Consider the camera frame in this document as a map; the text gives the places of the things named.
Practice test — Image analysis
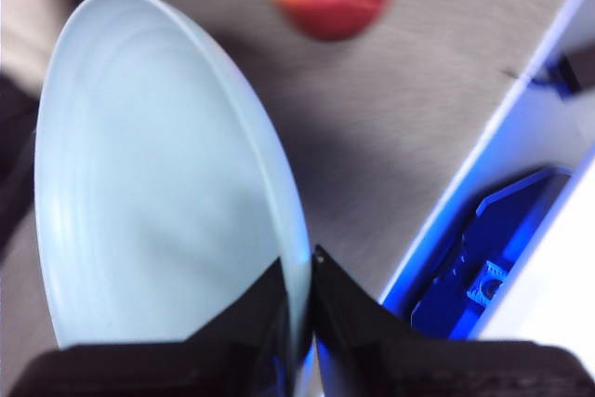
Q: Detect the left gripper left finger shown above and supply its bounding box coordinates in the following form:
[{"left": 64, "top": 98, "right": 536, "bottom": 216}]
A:
[{"left": 8, "top": 256, "right": 293, "bottom": 397}]

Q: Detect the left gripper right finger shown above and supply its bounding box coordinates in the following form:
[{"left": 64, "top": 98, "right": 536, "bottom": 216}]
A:
[{"left": 312, "top": 244, "right": 595, "bottom": 397}]

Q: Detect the blue plate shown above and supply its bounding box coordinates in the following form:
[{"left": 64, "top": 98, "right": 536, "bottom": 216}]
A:
[{"left": 33, "top": 0, "right": 311, "bottom": 370}]

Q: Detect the black plate rack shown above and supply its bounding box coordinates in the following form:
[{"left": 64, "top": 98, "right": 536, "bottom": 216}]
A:
[{"left": 411, "top": 55, "right": 582, "bottom": 340}]

